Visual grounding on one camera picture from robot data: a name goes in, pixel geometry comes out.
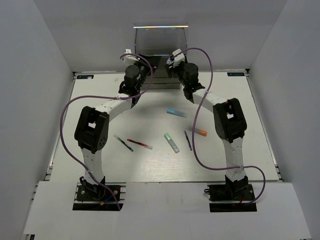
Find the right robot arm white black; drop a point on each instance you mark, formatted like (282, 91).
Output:
(228, 116)

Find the blue highlighter marker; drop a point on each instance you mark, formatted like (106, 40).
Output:
(176, 113)

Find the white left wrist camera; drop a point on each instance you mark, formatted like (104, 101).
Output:
(129, 59)

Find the green highlighter marker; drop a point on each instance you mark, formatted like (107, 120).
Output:
(171, 143)

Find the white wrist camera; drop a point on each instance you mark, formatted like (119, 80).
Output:
(129, 59)
(176, 58)

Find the green gel pen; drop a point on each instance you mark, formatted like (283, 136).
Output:
(123, 142)

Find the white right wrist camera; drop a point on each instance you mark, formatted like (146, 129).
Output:
(176, 58)

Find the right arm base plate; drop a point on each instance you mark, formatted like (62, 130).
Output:
(222, 200)

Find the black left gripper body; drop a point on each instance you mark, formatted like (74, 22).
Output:
(144, 71)

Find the clear acrylic drawer organizer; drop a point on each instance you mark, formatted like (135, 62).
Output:
(157, 43)

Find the orange highlighter marker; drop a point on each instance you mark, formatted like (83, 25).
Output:
(198, 131)

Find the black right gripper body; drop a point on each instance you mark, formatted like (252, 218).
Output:
(178, 72)

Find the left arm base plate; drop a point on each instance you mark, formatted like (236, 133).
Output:
(86, 200)

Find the red gel pen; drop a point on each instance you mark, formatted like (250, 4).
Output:
(140, 144)

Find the purple gel pen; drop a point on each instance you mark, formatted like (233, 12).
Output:
(188, 140)

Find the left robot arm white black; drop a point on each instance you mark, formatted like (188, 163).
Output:
(92, 129)

